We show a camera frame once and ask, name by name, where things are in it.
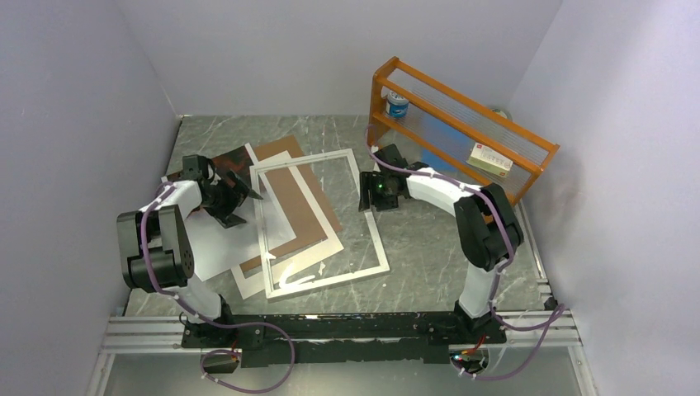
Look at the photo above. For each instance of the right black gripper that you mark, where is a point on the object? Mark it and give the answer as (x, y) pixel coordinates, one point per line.
(366, 183)

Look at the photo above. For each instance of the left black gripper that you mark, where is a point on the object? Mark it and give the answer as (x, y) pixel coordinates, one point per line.
(238, 195)

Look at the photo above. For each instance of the red autumn photo print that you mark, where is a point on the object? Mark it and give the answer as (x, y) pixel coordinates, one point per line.
(217, 250)

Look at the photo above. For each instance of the white picture frame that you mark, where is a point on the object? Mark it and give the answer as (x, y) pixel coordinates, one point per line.
(350, 248)

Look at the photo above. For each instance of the white mat board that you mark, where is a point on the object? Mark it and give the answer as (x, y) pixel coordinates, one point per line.
(292, 263)

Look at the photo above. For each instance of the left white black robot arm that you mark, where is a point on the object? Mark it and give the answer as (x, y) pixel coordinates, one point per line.
(156, 255)

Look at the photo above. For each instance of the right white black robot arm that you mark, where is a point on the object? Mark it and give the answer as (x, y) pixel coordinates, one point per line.
(487, 227)

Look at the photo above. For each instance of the brown backing board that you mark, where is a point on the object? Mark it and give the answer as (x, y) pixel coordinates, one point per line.
(294, 205)

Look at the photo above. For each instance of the blue paper sheet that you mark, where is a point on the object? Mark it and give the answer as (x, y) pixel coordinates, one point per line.
(446, 139)

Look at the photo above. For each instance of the blue white can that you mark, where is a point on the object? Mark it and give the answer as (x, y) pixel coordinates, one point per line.
(396, 105)

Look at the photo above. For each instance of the orange wooden shelf rack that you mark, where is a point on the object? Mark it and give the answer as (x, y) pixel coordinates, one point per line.
(530, 153)

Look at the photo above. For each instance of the small cream red box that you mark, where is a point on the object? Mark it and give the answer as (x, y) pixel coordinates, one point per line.
(489, 160)

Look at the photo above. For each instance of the tape roll behind shelf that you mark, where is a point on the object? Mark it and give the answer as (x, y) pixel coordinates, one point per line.
(502, 112)

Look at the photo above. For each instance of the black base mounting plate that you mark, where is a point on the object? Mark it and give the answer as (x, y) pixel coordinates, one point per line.
(274, 339)

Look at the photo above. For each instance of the aluminium rail frame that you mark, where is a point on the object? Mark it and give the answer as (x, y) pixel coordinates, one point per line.
(162, 335)

